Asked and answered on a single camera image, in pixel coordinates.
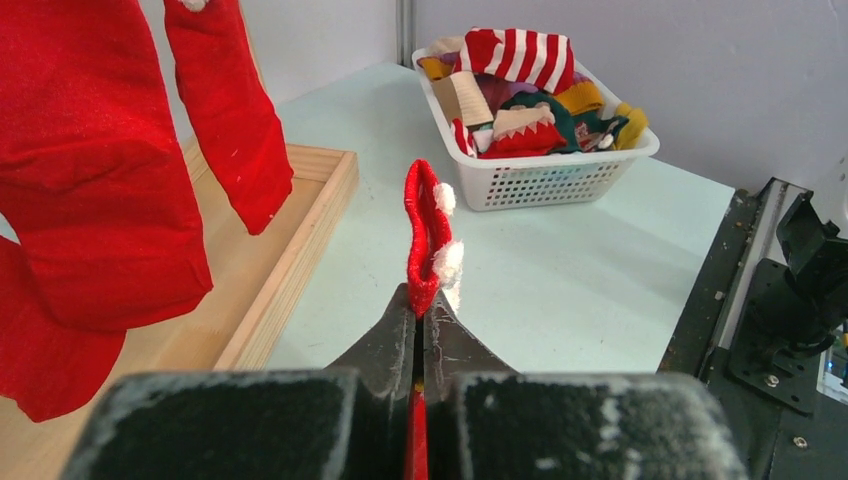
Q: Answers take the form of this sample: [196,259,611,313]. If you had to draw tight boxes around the pile of colourful socks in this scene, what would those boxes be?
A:
[416,33,649,159]

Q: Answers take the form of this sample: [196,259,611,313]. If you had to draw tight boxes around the red Santa sock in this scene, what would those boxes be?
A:
[1,1,212,330]
[164,1,293,235]
[1,237,126,423]
[404,159,464,479]

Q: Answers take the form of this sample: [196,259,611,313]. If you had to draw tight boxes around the white laundry basket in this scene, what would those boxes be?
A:
[411,48,660,211]

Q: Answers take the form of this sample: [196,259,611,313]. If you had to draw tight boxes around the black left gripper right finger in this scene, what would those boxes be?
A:
[422,294,748,479]

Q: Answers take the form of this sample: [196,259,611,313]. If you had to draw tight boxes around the wooden hanger stand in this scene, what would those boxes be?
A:
[0,135,361,480]

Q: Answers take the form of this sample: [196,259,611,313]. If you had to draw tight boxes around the red beige zigzag sock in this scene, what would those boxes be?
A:
[479,102,570,159]

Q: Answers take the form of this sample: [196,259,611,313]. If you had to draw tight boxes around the red white striped sock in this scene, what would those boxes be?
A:
[453,28,575,95]

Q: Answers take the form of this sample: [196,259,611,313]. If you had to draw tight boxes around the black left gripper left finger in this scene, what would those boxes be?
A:
[61,285,416,479]

